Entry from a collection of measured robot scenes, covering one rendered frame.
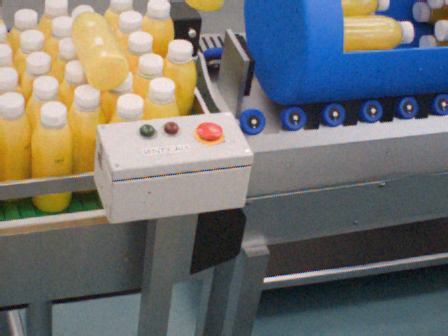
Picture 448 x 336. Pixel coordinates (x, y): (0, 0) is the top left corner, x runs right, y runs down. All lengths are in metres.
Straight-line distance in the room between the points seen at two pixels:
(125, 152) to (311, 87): 0.40
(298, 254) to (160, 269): 1.14
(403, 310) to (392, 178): 0.98
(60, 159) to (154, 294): 0.26
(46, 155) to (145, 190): 0.19
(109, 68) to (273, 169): 0.39
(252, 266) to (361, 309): 0.86
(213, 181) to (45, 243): 0.31
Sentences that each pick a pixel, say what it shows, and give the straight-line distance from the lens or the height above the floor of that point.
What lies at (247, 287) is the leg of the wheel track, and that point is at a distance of 1.95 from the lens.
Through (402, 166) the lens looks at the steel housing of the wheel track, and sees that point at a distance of 1.81.
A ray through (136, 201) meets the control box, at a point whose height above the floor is 1.04.
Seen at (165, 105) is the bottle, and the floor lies 1.05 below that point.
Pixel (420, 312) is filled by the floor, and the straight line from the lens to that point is 2.76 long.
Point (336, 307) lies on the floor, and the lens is 2.70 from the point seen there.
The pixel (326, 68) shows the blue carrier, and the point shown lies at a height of 1.09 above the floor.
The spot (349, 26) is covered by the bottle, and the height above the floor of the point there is 1.12.
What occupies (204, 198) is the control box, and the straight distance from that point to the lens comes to 1.38.
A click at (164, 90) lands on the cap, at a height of 1.08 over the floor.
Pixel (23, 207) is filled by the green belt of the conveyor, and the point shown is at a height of 0.90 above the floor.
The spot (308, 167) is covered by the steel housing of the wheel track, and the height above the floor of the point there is 0.87.
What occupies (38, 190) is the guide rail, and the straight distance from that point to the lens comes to 1.47.
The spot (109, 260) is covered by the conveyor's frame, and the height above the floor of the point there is 0.81.
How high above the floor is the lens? 1.93
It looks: 40 degrees down
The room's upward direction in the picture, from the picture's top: 9 degrees clockwise
